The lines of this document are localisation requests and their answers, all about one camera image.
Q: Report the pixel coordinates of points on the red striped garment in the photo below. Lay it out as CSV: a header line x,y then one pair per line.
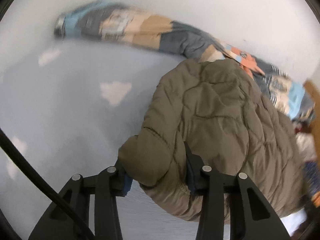
x,y
302,126

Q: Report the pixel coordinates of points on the patchwork rolled quilt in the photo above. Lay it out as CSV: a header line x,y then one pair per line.
x,y
116,22

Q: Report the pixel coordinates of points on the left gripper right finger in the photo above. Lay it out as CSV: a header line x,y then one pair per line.
x,y
197,176

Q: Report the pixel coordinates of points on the grey white folded cloth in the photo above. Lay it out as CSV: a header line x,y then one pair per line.
x,y
306,146

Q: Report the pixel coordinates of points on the light blue cloud bedsheet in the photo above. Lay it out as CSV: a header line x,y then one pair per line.
x,y
69,109

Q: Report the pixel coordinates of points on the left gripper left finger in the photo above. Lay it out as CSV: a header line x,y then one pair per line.
x,y
120,181

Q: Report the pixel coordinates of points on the wooden headboard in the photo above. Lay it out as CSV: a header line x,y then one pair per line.
x,y
314,93

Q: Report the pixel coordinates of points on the olive quilted hooded jacket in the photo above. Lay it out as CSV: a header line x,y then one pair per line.
x,y
219,112

